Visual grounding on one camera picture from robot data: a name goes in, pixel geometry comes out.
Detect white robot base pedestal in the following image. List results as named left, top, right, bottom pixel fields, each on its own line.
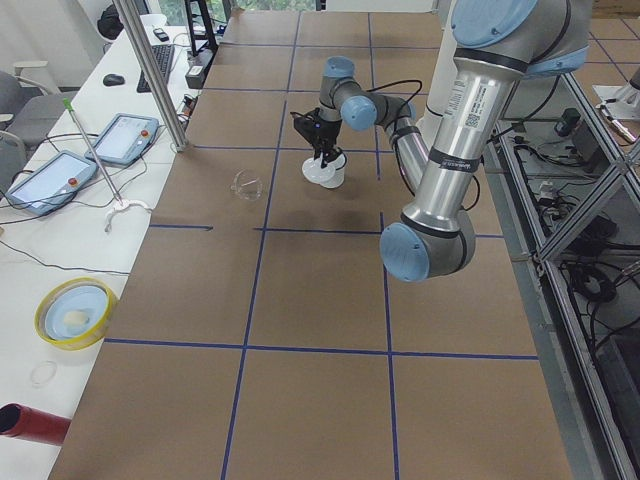
left=417, top=1, right=457, bottom=142

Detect clear tape ring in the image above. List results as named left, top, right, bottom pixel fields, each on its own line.
left=30, top=360, right=58, bottom=389

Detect white mug lid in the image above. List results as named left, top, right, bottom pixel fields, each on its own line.
left=302, top=151, right=347, bottom=176

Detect black coiled cables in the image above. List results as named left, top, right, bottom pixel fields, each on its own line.
left=559, top=259, right=617, bottom=304

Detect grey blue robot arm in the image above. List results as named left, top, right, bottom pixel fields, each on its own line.
left=293, top=1, right=593, bottom=282

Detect blue teach pendant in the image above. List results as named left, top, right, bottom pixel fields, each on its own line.
left=92, top=113, right=159, bottom=167
left=6, top=150, right=97, bottom=217

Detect aluminium frame post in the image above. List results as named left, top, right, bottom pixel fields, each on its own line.
left=113, top=0, right=188, bottom=152

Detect aluminium frame rail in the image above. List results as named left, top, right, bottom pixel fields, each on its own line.
left=487, top=74, right=639, bottom=479

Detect grey box device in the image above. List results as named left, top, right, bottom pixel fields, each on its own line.
left=185, top=49, right=214, bottom=90

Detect light blue plate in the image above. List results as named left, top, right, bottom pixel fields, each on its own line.
left=44, top=285, right=109, bottom=340

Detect grey office chair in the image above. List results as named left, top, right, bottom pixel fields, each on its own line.
left=1, top=60, right=65, bottom=194

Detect black computer mouse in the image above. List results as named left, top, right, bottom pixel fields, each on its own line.
left=102, top=74, right=125, bottom=87

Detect near blue teach pendant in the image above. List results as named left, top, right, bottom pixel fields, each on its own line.
left=6, top=150, right=97, bottom=217

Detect black power adapter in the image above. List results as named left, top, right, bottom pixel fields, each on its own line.
left=554, top=107, right=581, bottom=138

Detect yellow tape roll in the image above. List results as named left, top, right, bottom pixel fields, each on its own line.
left=34, top=277, right=118, bottom=351

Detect far blue teach pendant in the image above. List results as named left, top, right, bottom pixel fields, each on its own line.
left=92, top=113, right=159, bottom=167

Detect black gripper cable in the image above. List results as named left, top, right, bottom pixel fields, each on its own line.
left=362, top=79, right=426, bottom=131

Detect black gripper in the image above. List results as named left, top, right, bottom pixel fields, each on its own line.
left=291, top=107, right=343, bottom=168

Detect metal rod green tip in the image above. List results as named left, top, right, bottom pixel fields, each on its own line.
left=62, top=97, right=122, bottom=207

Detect white enamel mug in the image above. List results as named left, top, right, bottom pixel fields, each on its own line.
left=302, top=153, right=347, bottom=189

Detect white claw bracket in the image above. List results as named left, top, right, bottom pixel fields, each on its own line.
left=104, top=198, right=152, bottom=233

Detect red cylinder tube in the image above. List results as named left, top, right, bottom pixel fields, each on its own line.
left=1, top=403, right=71, bottom=446

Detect clear glass funnel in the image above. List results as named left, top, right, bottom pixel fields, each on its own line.
left=230, top=169, right=263, bottom=201

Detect black keyboard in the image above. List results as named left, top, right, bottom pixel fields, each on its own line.
left=136, top=43, right=177, bottom=94

